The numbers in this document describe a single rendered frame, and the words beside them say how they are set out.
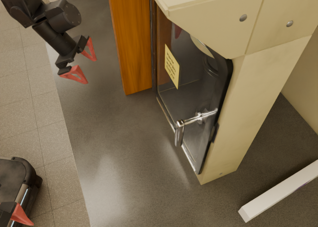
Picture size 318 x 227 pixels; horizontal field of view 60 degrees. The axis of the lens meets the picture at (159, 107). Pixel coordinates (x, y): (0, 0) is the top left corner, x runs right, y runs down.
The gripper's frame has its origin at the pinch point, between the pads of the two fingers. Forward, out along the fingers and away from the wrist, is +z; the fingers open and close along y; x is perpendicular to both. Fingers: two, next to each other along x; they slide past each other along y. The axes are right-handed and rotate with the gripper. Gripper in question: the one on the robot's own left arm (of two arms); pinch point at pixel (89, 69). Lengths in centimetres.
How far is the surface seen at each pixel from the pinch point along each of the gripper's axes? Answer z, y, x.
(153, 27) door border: -6.8, -1.8, -27.3
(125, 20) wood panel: -9.7, 1.3, -20.4
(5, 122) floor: 44, 37, 134
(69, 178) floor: 74, 2, 82
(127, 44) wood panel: -3.1, 1.1, -16.3
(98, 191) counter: 14.2, -33.0, -3.3
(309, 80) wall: 34, 6, -58
